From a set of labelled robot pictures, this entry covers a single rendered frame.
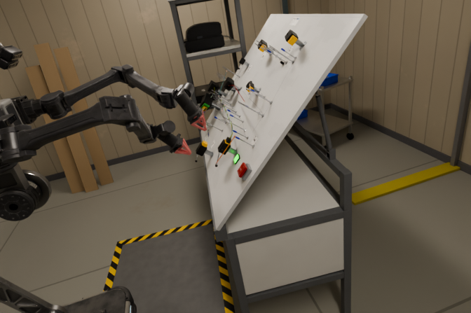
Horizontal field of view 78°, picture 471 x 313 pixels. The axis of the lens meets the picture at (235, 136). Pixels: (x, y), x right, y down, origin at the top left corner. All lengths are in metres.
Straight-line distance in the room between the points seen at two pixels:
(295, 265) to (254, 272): 0.21
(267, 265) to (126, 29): 3.20
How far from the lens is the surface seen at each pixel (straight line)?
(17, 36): 4.20
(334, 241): 1.58
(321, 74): 1.15
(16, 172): 1.48
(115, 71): 1.69
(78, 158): 3.84
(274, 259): 1.52
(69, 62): 3.76
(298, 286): 1.70
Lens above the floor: 1.74
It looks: 24 degrees down
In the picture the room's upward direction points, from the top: 10 degrees counter-clockwise
